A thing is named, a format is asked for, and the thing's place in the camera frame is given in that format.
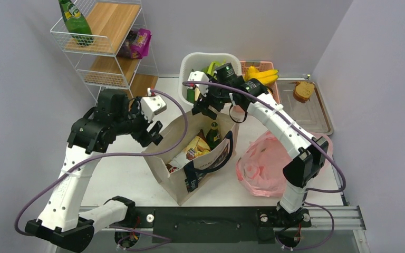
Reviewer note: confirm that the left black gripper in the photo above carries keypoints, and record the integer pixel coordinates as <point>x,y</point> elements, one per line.
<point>143,136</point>

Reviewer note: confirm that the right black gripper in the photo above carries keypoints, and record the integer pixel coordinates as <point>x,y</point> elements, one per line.
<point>203,103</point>

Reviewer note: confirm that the beige canvas tote bag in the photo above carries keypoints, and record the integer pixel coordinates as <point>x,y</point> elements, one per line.
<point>183,183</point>

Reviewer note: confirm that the pink plastic grocery bag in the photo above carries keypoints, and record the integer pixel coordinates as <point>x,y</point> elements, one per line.
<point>260,169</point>

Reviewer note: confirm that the green glass bottle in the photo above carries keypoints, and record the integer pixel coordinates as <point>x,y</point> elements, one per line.
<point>213,137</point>
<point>76,23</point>

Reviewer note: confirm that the yellow snack packet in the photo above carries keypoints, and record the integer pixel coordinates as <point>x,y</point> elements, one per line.
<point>198,146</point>

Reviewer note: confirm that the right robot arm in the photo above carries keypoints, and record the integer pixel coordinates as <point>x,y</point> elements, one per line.
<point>307,153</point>

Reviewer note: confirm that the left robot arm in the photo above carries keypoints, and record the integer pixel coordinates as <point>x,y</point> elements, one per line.
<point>114,114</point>

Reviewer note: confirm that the dark green cucumber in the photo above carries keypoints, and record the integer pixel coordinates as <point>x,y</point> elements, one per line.
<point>190,96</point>

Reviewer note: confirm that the white plastic tub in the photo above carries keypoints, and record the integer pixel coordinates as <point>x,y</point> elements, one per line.
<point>198,61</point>

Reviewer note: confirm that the pink plastic basket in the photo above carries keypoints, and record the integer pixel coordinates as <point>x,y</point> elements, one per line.
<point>242,66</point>

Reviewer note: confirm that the purple snack packet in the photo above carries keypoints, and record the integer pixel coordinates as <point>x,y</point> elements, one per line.
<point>136,44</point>

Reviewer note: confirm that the slice of bread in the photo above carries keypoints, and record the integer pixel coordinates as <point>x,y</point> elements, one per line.
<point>303,91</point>

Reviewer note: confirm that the metal tray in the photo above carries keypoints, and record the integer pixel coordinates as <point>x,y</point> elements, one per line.
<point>311,114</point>

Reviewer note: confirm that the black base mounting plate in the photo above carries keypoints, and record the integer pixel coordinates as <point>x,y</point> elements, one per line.
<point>216,224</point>

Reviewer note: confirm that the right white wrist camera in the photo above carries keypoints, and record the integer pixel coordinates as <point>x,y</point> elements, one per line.
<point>197,79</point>

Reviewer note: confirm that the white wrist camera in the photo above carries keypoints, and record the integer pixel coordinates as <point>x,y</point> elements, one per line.
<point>197,79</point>
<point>152,105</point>

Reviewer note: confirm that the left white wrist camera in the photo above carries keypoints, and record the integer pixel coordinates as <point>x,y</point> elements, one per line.
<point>152,105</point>

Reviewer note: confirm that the white wire wooden shelf rack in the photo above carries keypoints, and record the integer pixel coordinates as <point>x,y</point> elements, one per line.
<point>98,65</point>

